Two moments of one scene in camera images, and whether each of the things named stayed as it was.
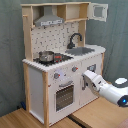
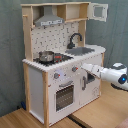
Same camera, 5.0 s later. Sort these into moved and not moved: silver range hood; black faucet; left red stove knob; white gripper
Moved: white gripper
Not moved: left red stove knob; black faucet; silver range hood
